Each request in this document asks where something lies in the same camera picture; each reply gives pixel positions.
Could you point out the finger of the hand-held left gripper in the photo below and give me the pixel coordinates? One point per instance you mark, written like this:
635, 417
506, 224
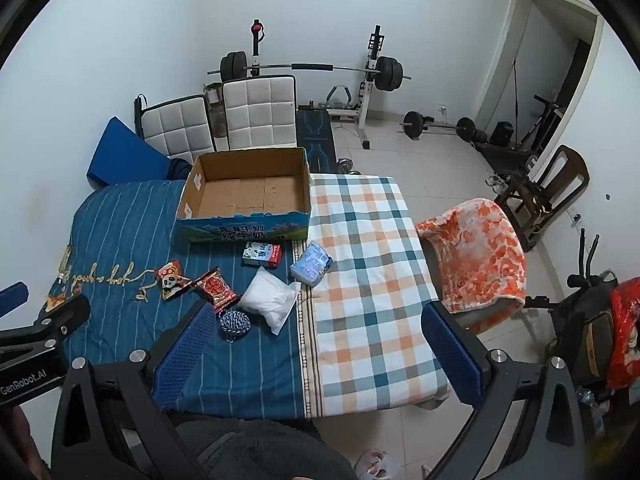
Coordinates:
67, 314
12, 296

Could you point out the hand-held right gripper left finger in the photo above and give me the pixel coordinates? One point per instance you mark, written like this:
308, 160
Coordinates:
184, 355

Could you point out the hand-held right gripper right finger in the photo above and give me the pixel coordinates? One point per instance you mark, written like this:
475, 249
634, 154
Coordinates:
452, 355

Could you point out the blue and red milk carton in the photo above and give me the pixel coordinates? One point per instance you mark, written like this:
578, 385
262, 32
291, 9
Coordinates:
262, 255

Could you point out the printed cardboard box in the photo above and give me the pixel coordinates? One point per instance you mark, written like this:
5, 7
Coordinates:
240, 195

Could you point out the person's left forearm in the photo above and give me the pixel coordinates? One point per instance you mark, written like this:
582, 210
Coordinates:
17, 440

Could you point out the red snack packet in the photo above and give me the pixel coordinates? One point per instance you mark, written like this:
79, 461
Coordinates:
216, 287

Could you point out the panda print snack packet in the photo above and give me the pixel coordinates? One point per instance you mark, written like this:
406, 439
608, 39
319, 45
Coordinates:
171, 280

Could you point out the orange and white blanket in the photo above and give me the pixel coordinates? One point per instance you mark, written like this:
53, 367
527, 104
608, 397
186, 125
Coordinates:
480, 255

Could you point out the blue and plaid bed sheet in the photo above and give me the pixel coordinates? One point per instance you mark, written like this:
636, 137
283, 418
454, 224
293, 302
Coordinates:
360, 270

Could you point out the person's dark clothing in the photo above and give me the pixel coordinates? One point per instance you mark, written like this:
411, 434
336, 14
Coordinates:
270, 450

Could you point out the black exercise bike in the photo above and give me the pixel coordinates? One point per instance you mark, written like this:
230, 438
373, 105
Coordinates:
582, 290

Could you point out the black and tan bag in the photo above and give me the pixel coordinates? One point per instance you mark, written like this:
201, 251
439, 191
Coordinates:
597, 345

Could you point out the blue tissue packet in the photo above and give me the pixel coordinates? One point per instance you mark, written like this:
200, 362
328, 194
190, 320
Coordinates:
311, 264

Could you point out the blue foam mat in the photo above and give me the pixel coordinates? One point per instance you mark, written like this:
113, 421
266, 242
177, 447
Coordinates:
125, 152

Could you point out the red plastic bag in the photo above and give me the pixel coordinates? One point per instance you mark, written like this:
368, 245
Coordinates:
625, 330

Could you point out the white shoes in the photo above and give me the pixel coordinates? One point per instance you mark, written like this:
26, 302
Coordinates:
495, 183

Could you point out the dark cloth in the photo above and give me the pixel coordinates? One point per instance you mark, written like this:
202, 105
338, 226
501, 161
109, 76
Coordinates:
181, 169

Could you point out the dark wooden chair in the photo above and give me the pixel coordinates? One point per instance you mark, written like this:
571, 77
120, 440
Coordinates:
560, 175

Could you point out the white padded chair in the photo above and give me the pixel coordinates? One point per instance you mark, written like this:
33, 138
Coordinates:
175, 127
259, 112

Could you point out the small metal dumbbell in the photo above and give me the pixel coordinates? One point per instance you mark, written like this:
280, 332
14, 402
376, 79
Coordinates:
348, 166

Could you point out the short barbell with black plates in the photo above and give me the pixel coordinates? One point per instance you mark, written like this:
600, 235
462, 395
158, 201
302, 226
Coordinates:
440, 126

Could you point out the black weight bench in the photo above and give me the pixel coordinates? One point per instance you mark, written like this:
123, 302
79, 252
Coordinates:
314, 135

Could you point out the white weight rack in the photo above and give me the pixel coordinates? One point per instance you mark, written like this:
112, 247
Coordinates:
367, 85

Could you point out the long barbell with black plates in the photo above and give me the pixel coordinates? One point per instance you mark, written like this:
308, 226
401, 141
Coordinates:
310, 66

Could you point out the white door frame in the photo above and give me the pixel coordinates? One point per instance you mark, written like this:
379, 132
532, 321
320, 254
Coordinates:
515, 50

